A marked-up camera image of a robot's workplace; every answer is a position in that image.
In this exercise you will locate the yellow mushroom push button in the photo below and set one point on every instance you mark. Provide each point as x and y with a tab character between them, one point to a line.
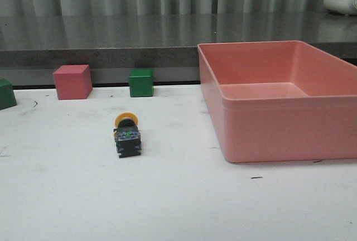
127	136

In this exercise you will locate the green cube near bin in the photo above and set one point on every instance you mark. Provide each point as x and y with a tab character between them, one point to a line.
141	83

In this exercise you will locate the pink plastic bin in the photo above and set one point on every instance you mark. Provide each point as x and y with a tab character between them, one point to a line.
279	101

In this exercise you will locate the pink cube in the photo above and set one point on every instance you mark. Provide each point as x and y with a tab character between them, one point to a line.
73	82

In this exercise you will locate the green block at left edge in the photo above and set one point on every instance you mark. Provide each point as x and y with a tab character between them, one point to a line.
7	96

